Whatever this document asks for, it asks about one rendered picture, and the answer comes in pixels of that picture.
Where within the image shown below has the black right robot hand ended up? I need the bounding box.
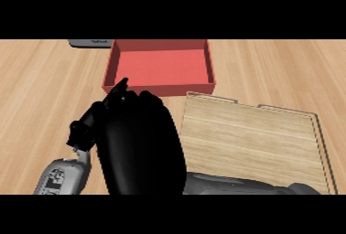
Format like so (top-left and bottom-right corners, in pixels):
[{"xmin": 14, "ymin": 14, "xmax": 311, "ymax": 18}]
[{"xmin": 94, "ymin": 90, "xmax": 187, "ymax": 196}]

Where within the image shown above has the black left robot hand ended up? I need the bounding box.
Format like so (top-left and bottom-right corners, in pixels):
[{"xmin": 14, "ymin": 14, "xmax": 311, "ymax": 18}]
[{"xmin": 66, "ymin": 77, "xmax": 130, "ymax": 153}]

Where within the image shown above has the pale wooden tray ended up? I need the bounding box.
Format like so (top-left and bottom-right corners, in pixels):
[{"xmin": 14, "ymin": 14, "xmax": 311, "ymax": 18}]
[{"xmin": 178, "ymin": 90, "xmax": 338, "ymax": 196}]

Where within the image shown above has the red cardboard box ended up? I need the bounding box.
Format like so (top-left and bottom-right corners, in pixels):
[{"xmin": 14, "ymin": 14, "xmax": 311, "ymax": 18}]
[{"xmin": 101, "ymin": 39, "xmax": 217, "ymax": 98}]

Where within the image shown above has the grey flat appliance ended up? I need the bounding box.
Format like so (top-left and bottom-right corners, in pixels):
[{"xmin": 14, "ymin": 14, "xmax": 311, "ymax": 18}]
[{"xmin": 66, "ymin": 39, "xmax": 115, "ymax": 49}]

